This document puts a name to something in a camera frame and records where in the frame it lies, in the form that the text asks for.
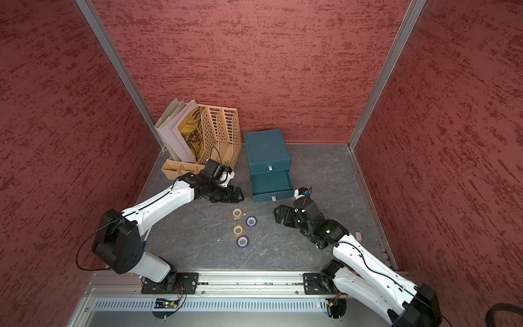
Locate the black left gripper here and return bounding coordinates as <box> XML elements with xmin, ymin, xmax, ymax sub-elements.
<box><xmin>208</xmin><ymin>180</ymin><xmax>245</xmax><ymax>204</ymax></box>

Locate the teal drawer cabinet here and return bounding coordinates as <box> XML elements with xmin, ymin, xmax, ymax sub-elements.
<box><xmin>245</xmin><ymin>129</ymin><xmax>291</xmax><ymax>175</ymax></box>

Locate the yellow patterned book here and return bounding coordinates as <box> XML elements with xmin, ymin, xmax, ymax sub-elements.
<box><xmin>177</xmin><ymin>106</ymin><xmax>204</xmax><ymax>163</ymax></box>

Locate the grey-beige folder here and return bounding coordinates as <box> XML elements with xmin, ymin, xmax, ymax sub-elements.
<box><xmin>155</xmin><ymin>98</ymin><xmax>186</xmax><ymax>161</ymax></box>

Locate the beige plastic desk organizer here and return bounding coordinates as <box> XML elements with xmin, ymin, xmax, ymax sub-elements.
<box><xmin>162</xmin><ymin>103</ymin><xmax>242</xmax><ymax>181</ymax></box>

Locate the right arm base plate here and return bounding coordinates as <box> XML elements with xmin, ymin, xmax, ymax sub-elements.
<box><xmin>303</xmin><ymin>272</ymin><xmax>347</xmax><ymax>298</ymax></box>

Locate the blue white marker pen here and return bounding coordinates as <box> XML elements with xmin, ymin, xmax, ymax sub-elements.
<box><xmin>142</xmin><ymin>230</ymin><xmax>151</xmax><ymax>249</ymax></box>

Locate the orange tape roll upper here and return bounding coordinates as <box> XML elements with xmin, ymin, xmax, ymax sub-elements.
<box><xmin>232</xmin><ymin>208</ymin><xmax>245</xmax><ymax>219</ymax></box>

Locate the purple tape roll lower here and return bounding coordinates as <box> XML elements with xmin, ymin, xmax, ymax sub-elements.
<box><xmin>236</xmin><ymin>236</ymin><xmax>249</xmax><ymax>249</ymax></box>

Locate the purple tape roll upper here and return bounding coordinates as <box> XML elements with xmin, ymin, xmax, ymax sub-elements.
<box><xmin>245</xmin><ymin>216</ymin><xmax>257</xmax><ymax>228</ymax></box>

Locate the purple tape roll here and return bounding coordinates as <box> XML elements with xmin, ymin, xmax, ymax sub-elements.
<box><xmin>245</xmin><ymin>216</ymin><xmax>257</xmax><ymax>228</ymax></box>
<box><xmin>236</xmin><ymin>236</ymin><xmax>249</xmax><ymax>249</ymax></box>

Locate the orange tape roll middle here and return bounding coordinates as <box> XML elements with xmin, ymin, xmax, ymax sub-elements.
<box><xmin>232</xmin><ymin>225</ymin><xmax>245</xmax><ymax>238</ymax></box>

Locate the aluminium front rail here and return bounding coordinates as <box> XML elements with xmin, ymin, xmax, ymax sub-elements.
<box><xmin>69</xmin><ymin>271</ymin><xmax>391</xmax><ymax>326</ymax></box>

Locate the black cable loop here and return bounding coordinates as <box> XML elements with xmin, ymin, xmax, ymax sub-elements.
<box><xmin>485</xmin><ymin>302</ymin><xmax>523</xmax><ymax>327</ymax></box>

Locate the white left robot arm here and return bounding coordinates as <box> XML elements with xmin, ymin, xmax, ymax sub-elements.
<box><xmin>91</xmin><ymin>159</ymin><xmax>245</xmax><ymax>293</ymax></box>

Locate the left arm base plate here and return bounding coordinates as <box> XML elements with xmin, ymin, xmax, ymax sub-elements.
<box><xmin>141</xmin><ymin>272</ymin><xmax>200</xmax><ymax>295</ymax></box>

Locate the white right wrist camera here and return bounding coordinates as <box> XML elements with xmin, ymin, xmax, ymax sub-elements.
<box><xmin>294</xmin><ymin>187</ymin><xmax>311</xmax><ymax>207</ymax></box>

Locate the orange tape roll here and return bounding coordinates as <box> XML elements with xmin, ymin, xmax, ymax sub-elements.
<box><xmin>232</xmin><ymin>208</ymin><xmax>245</xmax><ymax>219</ymax></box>
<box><xmin>232</xmin><ymin>225</ymin><xmax>245</xmax><ymax>238</ymax></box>

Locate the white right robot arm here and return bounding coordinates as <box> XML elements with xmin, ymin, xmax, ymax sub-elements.
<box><xmin>273</xmin><ymin>195</ymin><xmax>443</xmax><ymax>326</ymax></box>

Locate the teal drawer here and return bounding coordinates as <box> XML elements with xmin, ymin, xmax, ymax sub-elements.
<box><xmin>250</xmin><ymin>170</ymin><xmax>294</xmax><ymax>203</ymax></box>

